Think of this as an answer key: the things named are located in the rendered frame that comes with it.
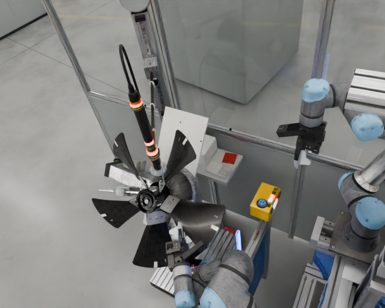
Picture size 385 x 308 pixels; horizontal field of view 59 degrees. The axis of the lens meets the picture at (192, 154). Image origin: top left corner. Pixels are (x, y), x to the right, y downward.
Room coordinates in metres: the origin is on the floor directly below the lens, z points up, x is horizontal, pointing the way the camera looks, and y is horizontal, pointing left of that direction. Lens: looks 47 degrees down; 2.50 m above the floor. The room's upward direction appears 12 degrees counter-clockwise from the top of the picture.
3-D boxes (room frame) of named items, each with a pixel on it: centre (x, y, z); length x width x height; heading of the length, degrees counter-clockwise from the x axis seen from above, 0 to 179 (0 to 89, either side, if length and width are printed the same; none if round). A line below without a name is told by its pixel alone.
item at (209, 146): (1.50, -0.06, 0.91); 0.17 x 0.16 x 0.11; 142
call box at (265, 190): (0.94, -0.31, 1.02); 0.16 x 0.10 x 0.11; 142
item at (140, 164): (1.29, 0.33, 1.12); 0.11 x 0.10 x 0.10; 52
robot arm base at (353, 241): (0.65, -0.66, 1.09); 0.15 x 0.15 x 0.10
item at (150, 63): (1.55, 0.12, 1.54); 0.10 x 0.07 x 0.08; 177
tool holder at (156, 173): (0.94, 0.15, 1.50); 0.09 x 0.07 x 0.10; 177
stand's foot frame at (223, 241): (1.17, 0.13, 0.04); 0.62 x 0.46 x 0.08; 142
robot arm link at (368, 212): (0.65, -0.66, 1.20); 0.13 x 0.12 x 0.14; 176
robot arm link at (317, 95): (0.80, -0.42, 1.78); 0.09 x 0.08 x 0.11; 86
